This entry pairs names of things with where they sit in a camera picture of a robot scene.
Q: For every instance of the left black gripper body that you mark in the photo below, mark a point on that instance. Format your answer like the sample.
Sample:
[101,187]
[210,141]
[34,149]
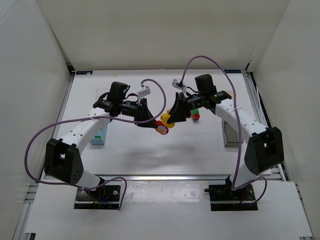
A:
[142,111]

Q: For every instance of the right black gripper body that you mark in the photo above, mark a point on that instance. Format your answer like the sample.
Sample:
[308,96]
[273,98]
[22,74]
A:
[183,107]

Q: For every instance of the red green top lego stack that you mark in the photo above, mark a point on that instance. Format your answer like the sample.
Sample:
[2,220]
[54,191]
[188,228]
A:
[195,115]

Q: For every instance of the yellow red flower lego stack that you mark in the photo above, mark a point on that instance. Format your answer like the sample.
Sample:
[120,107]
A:
[162,125]

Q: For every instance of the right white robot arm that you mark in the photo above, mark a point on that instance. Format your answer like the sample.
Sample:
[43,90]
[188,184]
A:
[264,145]

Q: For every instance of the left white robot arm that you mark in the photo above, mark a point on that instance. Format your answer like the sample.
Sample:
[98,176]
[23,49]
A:
[63,156]

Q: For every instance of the orange translucent container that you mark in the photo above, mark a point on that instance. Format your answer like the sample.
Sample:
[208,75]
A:
[231,93]

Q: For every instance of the blue container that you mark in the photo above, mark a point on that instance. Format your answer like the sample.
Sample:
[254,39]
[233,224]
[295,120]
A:
[100,142]

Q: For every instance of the grey translucent container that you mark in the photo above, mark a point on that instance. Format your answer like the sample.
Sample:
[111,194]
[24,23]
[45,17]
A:
[230,136]

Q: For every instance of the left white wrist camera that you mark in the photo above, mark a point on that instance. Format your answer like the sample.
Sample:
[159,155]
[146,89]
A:
[144,91]

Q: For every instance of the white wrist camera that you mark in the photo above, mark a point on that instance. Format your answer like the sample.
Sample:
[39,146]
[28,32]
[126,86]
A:
[178,84]
[144,91]

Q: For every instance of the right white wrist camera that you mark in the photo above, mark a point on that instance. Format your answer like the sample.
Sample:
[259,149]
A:
[178,84]

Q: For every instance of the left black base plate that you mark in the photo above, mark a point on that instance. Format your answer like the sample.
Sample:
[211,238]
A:
[106,197]

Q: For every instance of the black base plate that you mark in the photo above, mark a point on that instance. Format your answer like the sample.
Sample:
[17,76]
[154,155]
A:
[106,197]
[222,200]

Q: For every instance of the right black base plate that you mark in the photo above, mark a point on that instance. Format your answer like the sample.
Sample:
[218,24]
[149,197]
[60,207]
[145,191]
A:
[222,200]

